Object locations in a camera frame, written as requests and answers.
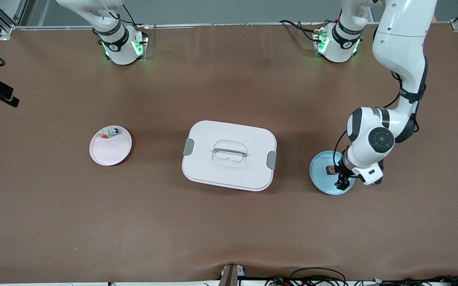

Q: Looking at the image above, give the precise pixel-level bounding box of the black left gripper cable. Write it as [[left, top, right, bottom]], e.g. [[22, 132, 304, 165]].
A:
[[333, 60, 428, 168]]

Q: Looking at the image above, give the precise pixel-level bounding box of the black arm base cable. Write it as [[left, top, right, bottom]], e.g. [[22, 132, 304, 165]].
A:
[[279, 19, 322, 42]]

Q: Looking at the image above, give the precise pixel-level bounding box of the brown mount post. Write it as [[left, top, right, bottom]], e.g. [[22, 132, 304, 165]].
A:
[[219, 263, 246, 286]]

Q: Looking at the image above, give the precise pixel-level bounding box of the light blue round plate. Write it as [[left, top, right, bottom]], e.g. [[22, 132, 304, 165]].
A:
[[309, 150, 356, 195]]

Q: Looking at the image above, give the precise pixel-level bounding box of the green white push button switch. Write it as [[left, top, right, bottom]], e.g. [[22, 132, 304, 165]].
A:
[[98, 127, 120, 140]]

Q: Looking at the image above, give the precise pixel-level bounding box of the black looped cable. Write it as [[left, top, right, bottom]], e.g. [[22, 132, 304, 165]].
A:
[[289, 267, 347, 286]]

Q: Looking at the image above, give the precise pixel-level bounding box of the pale pink round plate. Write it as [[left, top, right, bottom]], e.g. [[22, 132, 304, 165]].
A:
[[89, 125, 133, 166]]

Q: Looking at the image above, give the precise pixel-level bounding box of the tangled wire bundle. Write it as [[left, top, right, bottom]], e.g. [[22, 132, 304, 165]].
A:
[[265, 275, 458, 286]]

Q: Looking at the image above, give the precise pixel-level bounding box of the brown table cover mat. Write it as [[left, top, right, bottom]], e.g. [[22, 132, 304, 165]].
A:
[[0, 23, 458, 283]]

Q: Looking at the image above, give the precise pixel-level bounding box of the white lidded storage box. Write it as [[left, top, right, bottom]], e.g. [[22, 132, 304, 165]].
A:
[[182, 120, 278, 192]]

